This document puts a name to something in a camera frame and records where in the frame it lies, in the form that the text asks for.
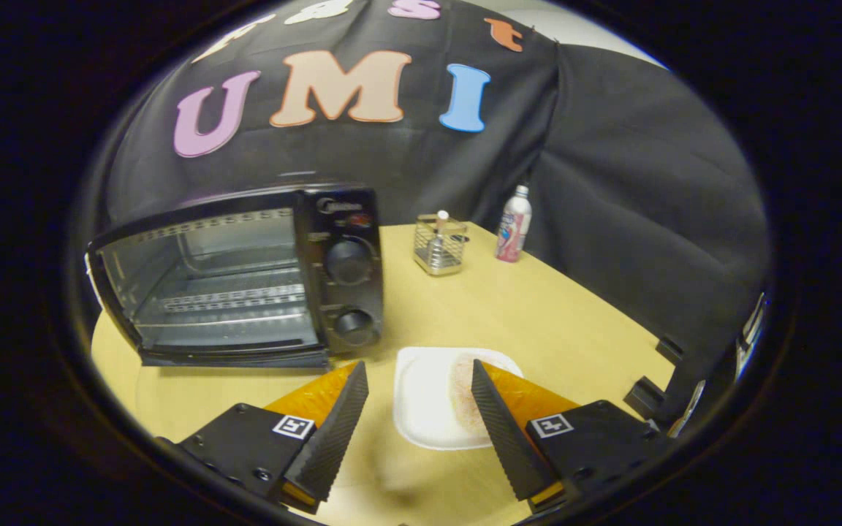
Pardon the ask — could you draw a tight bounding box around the white square plate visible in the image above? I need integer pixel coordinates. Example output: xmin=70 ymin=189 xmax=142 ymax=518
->
xmin=392 ymin=346 xmax=525 ymax=451

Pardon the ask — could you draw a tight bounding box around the black backdrop cloth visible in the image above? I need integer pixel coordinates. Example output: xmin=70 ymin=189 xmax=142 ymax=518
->
xmin=103 ymin=0 xmax=772 ymax=381

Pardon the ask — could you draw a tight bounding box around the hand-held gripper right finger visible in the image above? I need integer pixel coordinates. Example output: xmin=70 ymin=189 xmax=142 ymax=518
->
xmin=471 ymin=359 xmax=679 ymax=517

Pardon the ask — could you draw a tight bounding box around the black toaster oven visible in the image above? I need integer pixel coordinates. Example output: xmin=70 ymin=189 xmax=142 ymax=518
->
xmin=86 ymin=184 xmax=384 ymax=369

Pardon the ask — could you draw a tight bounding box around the pale brown bread slice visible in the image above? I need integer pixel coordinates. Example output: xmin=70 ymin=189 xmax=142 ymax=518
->
xmin=449 ymin=351 xmax=496 ymax=435

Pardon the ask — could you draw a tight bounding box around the metal wire mesh holder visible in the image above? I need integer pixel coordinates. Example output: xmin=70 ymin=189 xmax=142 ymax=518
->
xmin=413 ymin=213 xmax=470 ymax=277

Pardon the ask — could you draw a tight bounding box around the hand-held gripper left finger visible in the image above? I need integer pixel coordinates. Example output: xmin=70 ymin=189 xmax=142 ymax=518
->
xmin=154 ymin=359 xmax=370 ymax=516

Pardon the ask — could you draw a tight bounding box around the black table clamp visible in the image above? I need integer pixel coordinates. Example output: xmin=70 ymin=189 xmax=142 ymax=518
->
xmin=656 ymin=335 xmax=686 ymax=367
xmin=623 ymin=376 xmax=667 ymax=423

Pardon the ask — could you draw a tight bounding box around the pink and white bottle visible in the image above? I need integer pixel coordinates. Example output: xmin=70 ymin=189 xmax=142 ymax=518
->
xmin=495 ymin=185 xmax=533 ymax=263

